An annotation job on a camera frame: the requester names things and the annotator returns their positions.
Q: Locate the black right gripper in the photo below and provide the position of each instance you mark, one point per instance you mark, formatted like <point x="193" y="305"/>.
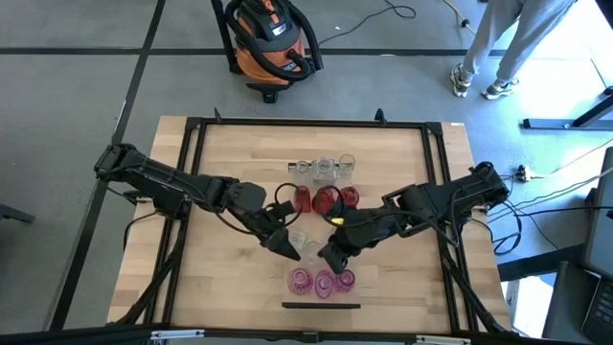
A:
<point x="366" y="230"/>

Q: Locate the black aluminium table frame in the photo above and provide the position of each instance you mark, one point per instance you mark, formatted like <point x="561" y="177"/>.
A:
<point x="311" y="123"/>

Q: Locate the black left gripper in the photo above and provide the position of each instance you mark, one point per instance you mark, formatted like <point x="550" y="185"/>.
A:
<point x="254" y="203"/>

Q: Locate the orange black shop vacuum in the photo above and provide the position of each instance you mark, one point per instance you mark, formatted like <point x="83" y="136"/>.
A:
<point x="268" y="57"/>

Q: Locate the short pink glass vase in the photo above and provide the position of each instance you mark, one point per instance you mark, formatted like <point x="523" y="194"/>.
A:
<point x="346" y="282"/>

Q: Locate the clear crackle glass decanter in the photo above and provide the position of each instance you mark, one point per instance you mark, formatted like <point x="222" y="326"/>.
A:
<point x="324" y="170"/>

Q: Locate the tall pink ribbed glass vase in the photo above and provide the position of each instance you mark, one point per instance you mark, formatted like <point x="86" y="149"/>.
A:
<point x="300" y="281"/>

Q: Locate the round red glass vase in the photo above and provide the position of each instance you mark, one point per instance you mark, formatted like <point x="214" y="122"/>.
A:
<point x="322" y="201"/>

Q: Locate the clear round cut-glass vase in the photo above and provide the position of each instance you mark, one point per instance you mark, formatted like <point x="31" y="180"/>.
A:
<point x="312" y="250"/>

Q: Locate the clear wide-mouth glass vase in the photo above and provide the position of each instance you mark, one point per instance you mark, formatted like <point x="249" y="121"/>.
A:
<point x="346" y="164"/>

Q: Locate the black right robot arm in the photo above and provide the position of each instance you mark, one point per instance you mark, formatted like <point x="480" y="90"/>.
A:
<point x="450" y="196"/>

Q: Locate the red pleated glass vase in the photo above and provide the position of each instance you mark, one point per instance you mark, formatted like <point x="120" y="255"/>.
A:
<point x="302" y="200"/>

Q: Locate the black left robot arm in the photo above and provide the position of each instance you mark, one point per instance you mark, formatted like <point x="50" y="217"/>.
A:
<point x="163" y="179"/>

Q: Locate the black metal pole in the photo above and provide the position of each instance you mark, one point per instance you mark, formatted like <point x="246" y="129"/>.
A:
<point x="224" y="38"/>

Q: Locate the grey table foot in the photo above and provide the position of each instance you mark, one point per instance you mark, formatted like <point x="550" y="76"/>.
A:
<point x="16" y="214"/>

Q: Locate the red ribbed cylinder glass vase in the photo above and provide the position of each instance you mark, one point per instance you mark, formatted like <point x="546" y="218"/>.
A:
<point x="350" y="196"/>

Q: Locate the dark monitor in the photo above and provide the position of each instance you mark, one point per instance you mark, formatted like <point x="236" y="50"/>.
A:
<point x="601" y="230"/>

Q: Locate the small clear square glass bottle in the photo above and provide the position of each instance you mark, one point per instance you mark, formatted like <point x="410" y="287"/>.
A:
<point x="298" y="238"/>

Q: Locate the black desk foot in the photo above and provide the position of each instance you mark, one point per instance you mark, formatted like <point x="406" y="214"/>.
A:
<point x="546" y="123"/>

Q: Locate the person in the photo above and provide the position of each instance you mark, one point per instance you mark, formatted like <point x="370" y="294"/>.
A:
<point x="498" y="29"/>

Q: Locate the black overhead rig bar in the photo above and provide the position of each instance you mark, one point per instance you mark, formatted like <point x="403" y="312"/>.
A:
<point x="306" y="338"/>

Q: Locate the white power strip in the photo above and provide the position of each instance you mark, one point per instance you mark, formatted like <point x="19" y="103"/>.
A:
<point x="524" y="173"/>

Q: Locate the small clear glass vase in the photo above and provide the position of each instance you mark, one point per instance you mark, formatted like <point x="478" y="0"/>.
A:
<point x="301" y="168"/>

